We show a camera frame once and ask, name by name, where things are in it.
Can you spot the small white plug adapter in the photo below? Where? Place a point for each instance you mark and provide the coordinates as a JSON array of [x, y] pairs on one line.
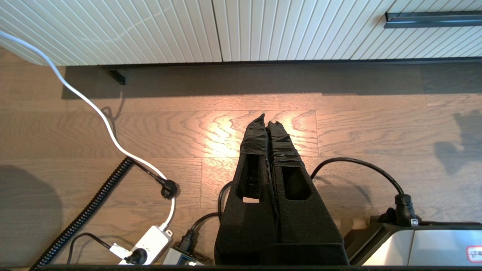
[[119, 251]]

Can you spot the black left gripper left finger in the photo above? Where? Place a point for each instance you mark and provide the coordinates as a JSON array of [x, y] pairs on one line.
[[244, 226]]

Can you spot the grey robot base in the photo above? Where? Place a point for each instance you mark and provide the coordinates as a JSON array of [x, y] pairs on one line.
[[433, 244]]

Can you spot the white ribbed tv cabinet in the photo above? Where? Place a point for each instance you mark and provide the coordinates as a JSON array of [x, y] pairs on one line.
[[150, 30]]

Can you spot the grey power adapter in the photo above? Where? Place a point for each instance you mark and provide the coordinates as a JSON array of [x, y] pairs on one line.
[[177, 259]]

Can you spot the white power strip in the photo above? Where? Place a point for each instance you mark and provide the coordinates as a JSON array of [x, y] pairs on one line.
[[152, 244]]

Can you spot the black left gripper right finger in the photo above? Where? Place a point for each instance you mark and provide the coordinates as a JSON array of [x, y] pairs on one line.
[[305, 226]]

